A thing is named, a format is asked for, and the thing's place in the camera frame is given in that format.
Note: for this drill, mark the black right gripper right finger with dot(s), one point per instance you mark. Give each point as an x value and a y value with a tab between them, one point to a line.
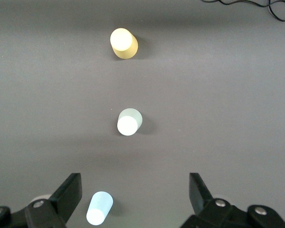
202	197

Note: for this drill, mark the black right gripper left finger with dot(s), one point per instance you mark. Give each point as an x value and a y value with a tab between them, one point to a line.
66	197

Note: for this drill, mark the pale green plastic cup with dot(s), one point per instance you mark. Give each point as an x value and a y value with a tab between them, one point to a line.
127	126

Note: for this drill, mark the yellow plastic cup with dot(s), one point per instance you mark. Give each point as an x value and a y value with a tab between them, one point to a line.
122	41

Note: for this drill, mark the light blue plastic cup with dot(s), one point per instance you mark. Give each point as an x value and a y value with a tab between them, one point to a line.
98	211

